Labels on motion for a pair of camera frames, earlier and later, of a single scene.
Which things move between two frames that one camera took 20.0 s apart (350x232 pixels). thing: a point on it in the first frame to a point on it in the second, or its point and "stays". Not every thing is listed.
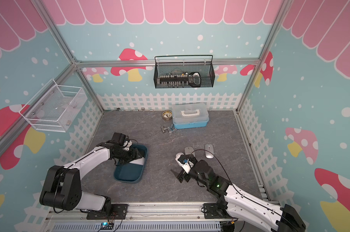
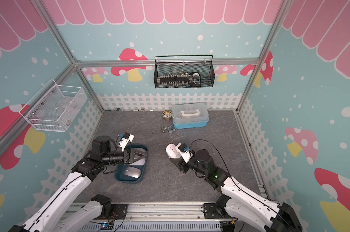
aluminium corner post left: (47, 17) stays
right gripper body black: (187, 176) to (185, 166)
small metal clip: (169, 129) stays
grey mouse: (188, 150) to (140, 151)
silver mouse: (209, 147) to (132, 172)
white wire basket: (53, 109) stays
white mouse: (140, 161) stays
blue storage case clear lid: (190, 115) stays
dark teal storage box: (130, 172) stays
